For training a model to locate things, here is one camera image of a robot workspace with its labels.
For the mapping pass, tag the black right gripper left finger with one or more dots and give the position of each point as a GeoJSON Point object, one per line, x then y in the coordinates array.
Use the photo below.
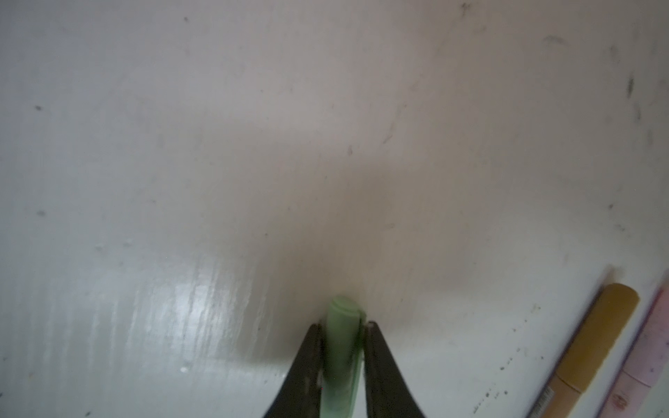
{"type": "Point", "coordinates": [301, 392]}

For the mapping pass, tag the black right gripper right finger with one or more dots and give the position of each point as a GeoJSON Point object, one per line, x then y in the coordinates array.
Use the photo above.
{"type": "Point", "coordinates": [387, 394]}

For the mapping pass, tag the green pen cap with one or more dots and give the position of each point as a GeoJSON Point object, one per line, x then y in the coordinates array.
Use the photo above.
{"type": "Point", "coordinates": [343, 331]}

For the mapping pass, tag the brown pen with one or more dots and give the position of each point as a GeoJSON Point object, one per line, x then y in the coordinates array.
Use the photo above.
{"type": "Point", "coordinates": [584, 356]}

